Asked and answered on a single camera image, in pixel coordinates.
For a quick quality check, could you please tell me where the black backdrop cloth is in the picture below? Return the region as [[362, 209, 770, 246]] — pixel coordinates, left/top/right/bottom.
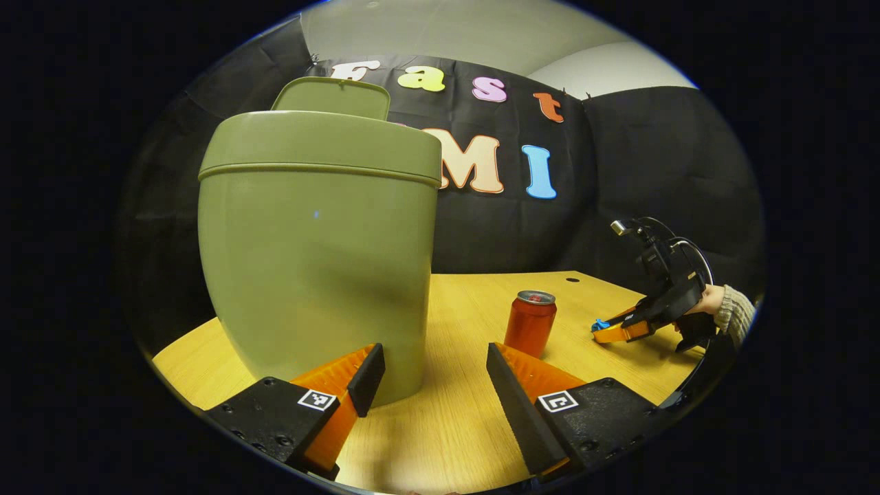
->
[[120, 17, 767, 351]]

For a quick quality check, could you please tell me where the thin grey cable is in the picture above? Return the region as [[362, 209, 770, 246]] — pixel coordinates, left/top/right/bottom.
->
[[670, 237, 714, 289]]

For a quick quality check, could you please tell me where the wooden desktop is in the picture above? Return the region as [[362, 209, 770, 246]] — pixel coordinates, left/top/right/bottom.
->
[[151, 270, 709, 495]]

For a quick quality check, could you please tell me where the red pop can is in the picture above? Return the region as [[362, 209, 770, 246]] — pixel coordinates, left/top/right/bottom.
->
[[504, 290, 558, 360]]

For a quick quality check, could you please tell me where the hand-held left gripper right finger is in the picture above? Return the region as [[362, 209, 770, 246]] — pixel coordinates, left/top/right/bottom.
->
[[486, 342, 664, 482]]

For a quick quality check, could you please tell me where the green desktop garbage bin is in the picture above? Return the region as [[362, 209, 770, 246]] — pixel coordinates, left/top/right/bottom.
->
[[197, 76, 443, 408]]

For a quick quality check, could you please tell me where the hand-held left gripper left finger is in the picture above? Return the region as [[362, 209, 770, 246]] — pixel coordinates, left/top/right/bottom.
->
[[206, 342, 386, 482]]

